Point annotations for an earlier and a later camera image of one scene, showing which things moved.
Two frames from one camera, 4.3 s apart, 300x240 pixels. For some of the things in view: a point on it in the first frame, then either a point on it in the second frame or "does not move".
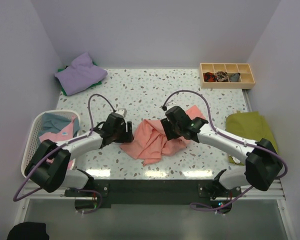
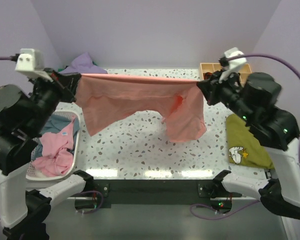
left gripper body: x=120 y=135 to x=49 y=94
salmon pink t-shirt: x=150 y=142 to x=102 y=99
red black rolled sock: x=209 y=77 does not move
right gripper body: x=172 y=131 to x=227 y=91
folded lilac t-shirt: x=83 y=73 does not move
